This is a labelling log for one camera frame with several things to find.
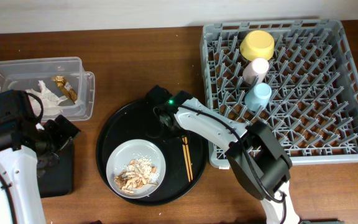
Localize wooden chopstick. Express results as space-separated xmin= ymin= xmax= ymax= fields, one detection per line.
xmin=182 ymin=137 xmax=191 ymax=182
xmin=183 ymin=136 xmax=193 ymax=182

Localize white napkin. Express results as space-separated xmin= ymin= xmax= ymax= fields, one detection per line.
xmin=26 ymin=80 xmax=68 ymax=116

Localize grey plate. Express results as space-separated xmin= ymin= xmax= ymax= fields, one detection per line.
xmin=106 ymin=139 xmax=166 ymax=199

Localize gold foil wrapper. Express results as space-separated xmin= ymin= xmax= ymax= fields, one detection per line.
xmin=52 ymin=76 xmax=78 ymax=103

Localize blue cup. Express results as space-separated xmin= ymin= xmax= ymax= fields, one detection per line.
xmin=244 ymin=83 xmax=272 ymax=111

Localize pink cup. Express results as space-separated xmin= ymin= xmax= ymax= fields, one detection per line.
xmin=242 ymin=58 xmax=269 ymax=85

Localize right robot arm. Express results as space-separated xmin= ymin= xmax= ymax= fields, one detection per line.
xmin=145 ymin=85 xmax=301 ymax=223

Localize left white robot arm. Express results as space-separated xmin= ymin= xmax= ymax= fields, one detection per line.
xmin=0 ymin=90 xmax=80 ymax=223

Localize grey dishwasher rack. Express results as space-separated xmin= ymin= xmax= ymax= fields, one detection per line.
xmin=200 ymin=20 xmax=358 ymax=165

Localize round black tray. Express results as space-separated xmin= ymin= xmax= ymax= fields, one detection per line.
xmin=96 ymin=100 xmax=208 ymax=206

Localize black rectangular bin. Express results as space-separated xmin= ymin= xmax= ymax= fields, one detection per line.
xmin=37 ymin=142 xmax=75 ymax=198

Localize clear plastic bin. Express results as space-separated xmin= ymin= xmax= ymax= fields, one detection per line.
xmin=0 ymin=57 xmax=95 ymax=122

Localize food scraps on plate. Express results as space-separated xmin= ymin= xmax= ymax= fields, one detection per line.
xmin=114 ymin=157 xmax=159 ymax=195

